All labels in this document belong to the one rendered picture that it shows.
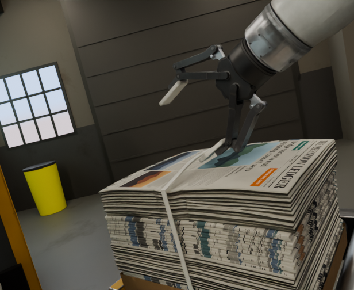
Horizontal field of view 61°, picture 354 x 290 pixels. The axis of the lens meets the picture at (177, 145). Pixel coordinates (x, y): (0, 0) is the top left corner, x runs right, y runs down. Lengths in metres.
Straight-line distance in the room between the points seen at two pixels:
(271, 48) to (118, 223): 0.41
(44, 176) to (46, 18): 2.33
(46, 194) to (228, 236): 4.32
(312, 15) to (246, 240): 0.30
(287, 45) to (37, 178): 4.38
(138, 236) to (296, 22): 0.43
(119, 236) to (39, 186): 4.08
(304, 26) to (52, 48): 4.80
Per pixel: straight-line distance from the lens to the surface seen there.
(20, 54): 5.31
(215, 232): 0.46
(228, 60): 0.52
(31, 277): 2.50
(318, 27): 0.45
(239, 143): 0.53
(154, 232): 0.55
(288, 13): 0.45
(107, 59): 4.76
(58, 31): 5.10
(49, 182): 4.66
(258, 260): 0.45
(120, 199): 0.58
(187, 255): 0.52
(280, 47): 0.45
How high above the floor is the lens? 1.17
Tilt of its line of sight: 8 degrees down
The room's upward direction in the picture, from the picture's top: 14 degrees counter-clockwise
